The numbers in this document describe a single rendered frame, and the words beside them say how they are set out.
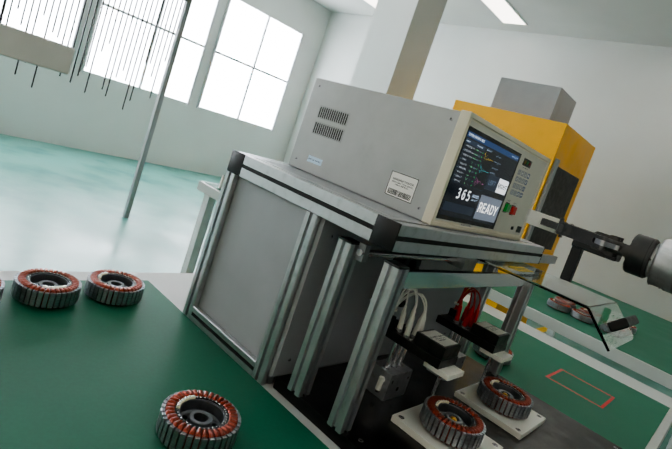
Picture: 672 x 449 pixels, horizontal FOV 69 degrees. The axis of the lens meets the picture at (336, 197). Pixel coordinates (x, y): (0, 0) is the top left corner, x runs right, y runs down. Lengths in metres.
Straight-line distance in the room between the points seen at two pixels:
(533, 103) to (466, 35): 2.74
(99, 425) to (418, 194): 0.60
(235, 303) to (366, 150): 0.40
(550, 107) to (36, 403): 4.64
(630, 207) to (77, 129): 6.70
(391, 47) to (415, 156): 4.18
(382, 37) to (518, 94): 1.43
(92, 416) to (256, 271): 0.36
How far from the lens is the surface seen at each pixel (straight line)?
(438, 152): 0.88
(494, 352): 1.15
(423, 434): 0.93
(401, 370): 1.01
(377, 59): 5.11
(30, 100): 7.02
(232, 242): 1.02
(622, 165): 6.36
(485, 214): 1.04
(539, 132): 4.67
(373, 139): 0.97
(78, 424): 0.77
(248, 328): 0.98
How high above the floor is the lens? 1.20
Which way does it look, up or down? 6 degrees down
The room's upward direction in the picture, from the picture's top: 19 degrees clockwise
